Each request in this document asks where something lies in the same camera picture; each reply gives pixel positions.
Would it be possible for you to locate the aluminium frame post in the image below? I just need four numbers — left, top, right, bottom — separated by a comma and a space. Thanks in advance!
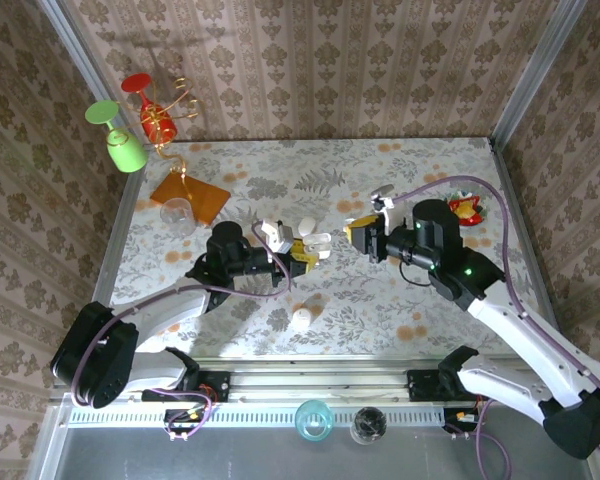
35, 0, 149, 174
488, 0, 584, 147

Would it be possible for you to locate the green wine glass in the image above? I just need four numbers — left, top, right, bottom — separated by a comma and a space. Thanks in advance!
84, 99, 150, 174

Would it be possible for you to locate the gold wire glass holder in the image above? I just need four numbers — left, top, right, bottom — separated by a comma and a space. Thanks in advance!
110, 76, 206, 201

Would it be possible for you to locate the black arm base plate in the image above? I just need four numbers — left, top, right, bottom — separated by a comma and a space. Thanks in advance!
142, 370, 232, 403
407, 368, 500, 403

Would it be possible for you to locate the aluminium side rail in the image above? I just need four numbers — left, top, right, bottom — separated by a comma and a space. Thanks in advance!
72, 169, 147, 369
488, 138, 574, 341

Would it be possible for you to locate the thin black cable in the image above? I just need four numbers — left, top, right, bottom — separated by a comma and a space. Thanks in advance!
398, 260, 434, 287

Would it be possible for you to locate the perforated metal cable tray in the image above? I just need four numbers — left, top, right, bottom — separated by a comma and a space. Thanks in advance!
64, 405, 449, 429

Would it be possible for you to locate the grey metal shelf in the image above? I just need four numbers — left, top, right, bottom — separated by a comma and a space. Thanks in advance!
27, 399, 600, 480

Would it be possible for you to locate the orange square tile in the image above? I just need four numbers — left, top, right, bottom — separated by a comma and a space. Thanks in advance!
149, 171, 231, 224

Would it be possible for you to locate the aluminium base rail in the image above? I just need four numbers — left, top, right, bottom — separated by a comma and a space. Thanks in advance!
49, 355, 600, 404

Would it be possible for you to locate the black cable connector block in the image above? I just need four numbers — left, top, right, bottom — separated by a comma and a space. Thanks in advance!
442, 407, 482, 435
163, 407, 207, 435

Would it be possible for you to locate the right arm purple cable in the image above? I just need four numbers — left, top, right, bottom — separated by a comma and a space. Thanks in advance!
393, 177, 600, 480

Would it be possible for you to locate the teal drinking glass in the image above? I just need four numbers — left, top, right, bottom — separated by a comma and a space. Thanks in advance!
294, 398, 335, 442

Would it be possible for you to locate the red wine glass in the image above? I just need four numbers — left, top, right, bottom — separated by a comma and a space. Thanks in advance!
120, 73, 180, 147

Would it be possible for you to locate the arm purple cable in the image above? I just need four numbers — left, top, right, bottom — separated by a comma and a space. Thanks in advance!
71, 221, 292, 441
393, 177, 600, 480

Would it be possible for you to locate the red and yellow toy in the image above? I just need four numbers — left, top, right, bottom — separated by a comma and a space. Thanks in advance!
447, 189, 489, 229

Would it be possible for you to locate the dark glass cup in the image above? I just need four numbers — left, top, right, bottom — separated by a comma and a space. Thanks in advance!
349, 405, 387, 446

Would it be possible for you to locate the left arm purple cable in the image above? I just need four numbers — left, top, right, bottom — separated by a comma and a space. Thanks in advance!
71, 221, 292, 441

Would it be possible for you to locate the clear plastic cup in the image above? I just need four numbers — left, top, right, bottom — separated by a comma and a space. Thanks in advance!
158, 197, 199, 236

